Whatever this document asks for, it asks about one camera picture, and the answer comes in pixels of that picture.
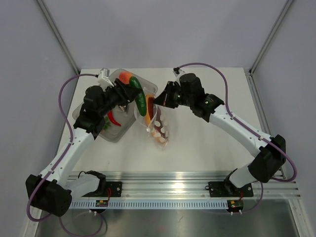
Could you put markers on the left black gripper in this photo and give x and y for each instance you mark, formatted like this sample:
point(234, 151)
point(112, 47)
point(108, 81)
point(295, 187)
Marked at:
point(125, 93)

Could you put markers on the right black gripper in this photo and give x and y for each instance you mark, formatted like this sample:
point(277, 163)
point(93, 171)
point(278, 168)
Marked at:
point(165, 98)

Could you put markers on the green cucumber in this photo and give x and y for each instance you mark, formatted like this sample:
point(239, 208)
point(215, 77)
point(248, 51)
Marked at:
point(141, 98)

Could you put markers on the red orange meat slab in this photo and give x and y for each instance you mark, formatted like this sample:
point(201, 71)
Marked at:
point(157, 125)

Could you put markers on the clear zip top bag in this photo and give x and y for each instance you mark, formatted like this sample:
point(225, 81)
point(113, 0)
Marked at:
point(142, 121)

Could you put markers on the red chili pepper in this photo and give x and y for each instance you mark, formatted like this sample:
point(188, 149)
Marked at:
point(112, 119)

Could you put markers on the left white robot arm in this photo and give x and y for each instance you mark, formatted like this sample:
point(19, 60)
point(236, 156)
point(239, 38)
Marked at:
point(49, 191)

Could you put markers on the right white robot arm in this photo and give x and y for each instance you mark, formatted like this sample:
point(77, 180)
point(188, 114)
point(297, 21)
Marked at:
point(268, 152)

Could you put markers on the clear plastic food bin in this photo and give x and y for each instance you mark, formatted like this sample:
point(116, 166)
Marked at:
point(114, 133)

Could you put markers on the orange peach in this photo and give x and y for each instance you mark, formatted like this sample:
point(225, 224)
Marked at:
point(125, 76)

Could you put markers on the red green radish bunch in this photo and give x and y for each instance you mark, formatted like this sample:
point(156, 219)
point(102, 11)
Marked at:
point(107, 123)

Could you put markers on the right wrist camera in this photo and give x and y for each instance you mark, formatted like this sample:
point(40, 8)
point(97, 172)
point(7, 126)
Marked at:
point(178, 72)

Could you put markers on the aluminium mounting rail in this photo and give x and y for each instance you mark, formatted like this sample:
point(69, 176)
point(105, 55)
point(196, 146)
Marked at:
point(186, 185)

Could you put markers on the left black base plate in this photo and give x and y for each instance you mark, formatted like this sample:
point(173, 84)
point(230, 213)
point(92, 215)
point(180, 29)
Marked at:
point(109, 188)

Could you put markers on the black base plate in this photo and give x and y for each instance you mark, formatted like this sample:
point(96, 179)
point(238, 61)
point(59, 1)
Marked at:
point(109, 188)
point(220, 189)

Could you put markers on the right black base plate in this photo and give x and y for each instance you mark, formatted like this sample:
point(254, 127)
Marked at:
point(220, 189)

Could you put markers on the white slotted cable duct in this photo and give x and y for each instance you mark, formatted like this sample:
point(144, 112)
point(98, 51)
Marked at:
point(148, 204)

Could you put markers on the left aluminium frame post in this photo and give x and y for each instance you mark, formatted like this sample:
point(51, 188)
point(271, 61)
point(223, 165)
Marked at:
point(53, 27)

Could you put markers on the aluminium frame post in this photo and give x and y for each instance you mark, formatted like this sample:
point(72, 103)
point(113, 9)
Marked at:
point(271, 35)
point(53, 27)

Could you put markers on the right aluminium frame post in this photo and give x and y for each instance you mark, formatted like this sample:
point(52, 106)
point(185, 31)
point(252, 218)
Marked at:
point(271, 35)

